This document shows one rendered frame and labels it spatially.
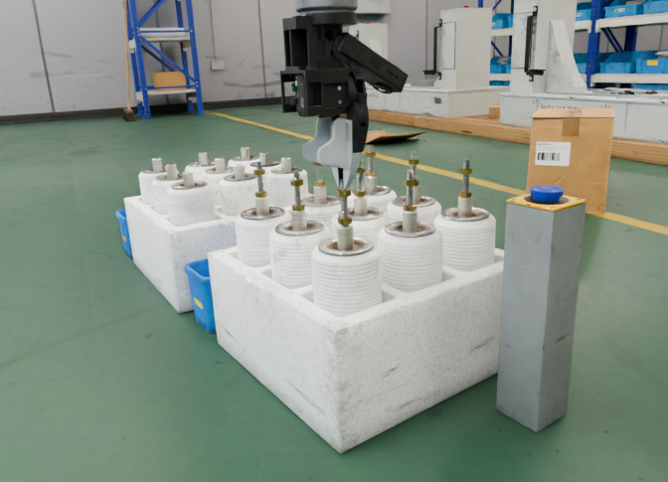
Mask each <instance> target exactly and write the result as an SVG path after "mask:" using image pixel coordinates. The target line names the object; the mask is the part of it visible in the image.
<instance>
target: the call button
mask: <svg viewBox="0 0 668 482"><path fill-rule="evenodd" d="M530 194H531V195H532V196H533V199H534V200H535V201H539V202H557V201H559V200H560V197H561V196H563V195H564V189H563V188H562V187H559V186H554V185H537V186H533V187H532V188H531V189H530Z"/></svg>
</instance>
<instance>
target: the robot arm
mask: <svg viewBox="0 0 668 482"><path fill-rule="evenodd" d="M294 3H295V11H296V12H297V13H300V15H297V16H293V17H291V18H283V19H282V27H283V43H284V57H285V71H280V85H281V100H282V113H287V112H297V113H298V114H299V116H303V117H309V116H317V117H319V118H318V120H317V122H316V135H315V137H314V138H313V139H312V140H310V141H309V142H307V143H306V144H304V145H303V147H302V156H303V158H304V159H305V160H307V161H311V162H317V163H320V164H321V165H325V166H331V168H332V172H333V175H334V178H335V181H336V183H337V186H338V187H340V180H342V179H343V188H344V189H347V188H349V187H350V185H351V182H352V180H353V178H354V175H355V173H356V171H357V168H358V166H359V163H360V161H361V157H362V153H363V151H364V149H365V144H366V138H367V133H368V127H369V112H368V104H367V94H366V86H365V82H367V83H368V84H370V85H371V86H372V87H373V88H374V89H376V90H377V91H380V92H381V93H386V94H390V93H393V92H402V91H403V89H404V86H405V84H406V81H407V79H408V76H409V75H407V74H406V73H405V72H403V71H402V70H400V69H399V68H398V67H397V66H395V65H393V64H392V63H390V62H389V61H387V60H386V59H385V58H383V57H382V56H380V55H379V54H377V53H376V52H375V51H373V50H372V49H370V48H369V47H367V46H366V45H365V44H363V43H362V42H360V41H359V40H357V39H356V38H355V37H353V36H352V35H350V34H349V33H347V32H345V33H343V28H342V27H345V26H354V25H357V13H355V12H353V11H355V10H356V9H357V8H358V0H294ZM290 81H294V82H295V83H292V84H291V89H292V91H294V92H295V97H290V98H289V103H285V92H284V83H285V82H290ZM344 113H345V114H346V115H347V119H346V118H343V117H341V116H340V115H342V114H344Z"/></svg>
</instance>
